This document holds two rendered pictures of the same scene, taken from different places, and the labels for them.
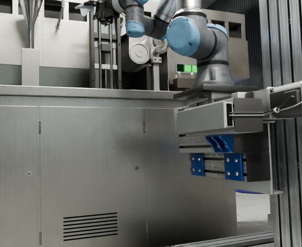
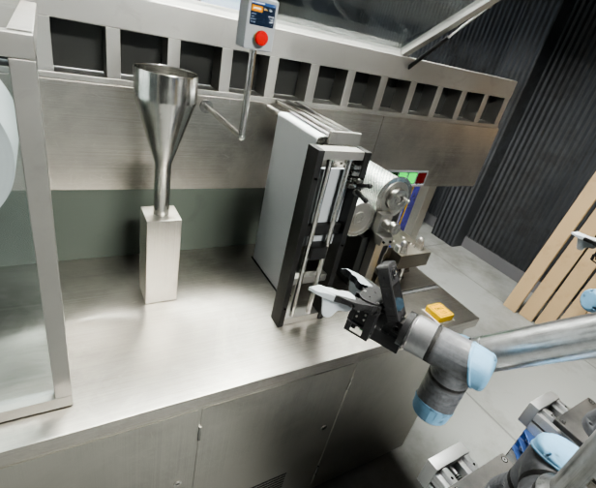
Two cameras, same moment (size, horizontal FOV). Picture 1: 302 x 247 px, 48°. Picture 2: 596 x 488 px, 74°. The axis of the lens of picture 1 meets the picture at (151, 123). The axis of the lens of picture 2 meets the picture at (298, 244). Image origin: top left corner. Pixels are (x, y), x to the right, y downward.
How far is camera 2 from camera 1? 1.45 m
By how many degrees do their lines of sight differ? 36
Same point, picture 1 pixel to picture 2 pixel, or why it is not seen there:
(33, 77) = (167, 269)
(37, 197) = not seen: outside the picture
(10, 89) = (154, 414)
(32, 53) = (167, 229)
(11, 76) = (109, 210)
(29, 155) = (180, 466)
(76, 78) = (228, 204)
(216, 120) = not seen: outside the picture
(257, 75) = (443, 55)
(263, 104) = not seen: outside the picture
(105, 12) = (375, 326)
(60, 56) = (203, 168)
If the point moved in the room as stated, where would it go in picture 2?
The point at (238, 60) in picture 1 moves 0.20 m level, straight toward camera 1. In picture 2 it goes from (473, 160) to (485, 172)
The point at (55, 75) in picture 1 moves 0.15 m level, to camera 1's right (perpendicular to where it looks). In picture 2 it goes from (193, 201) to (236, 207)
